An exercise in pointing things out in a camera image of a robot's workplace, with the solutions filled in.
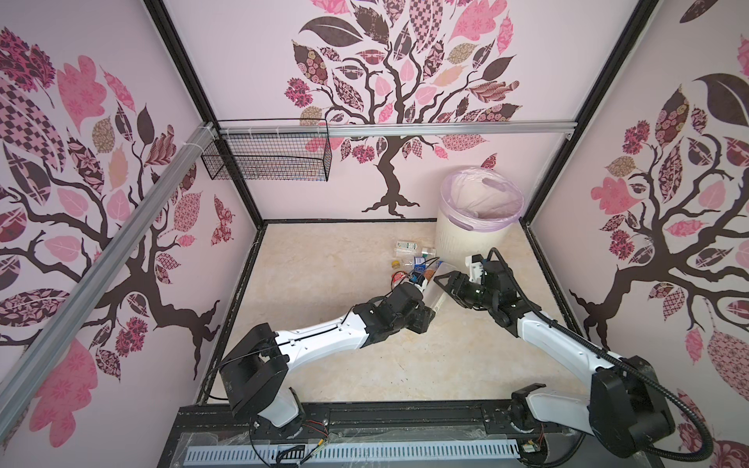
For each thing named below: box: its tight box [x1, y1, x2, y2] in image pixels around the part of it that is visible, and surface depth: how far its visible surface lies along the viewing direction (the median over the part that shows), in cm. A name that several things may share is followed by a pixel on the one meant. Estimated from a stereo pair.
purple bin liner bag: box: [439, 166, 525, 233], surface depth 99 cm
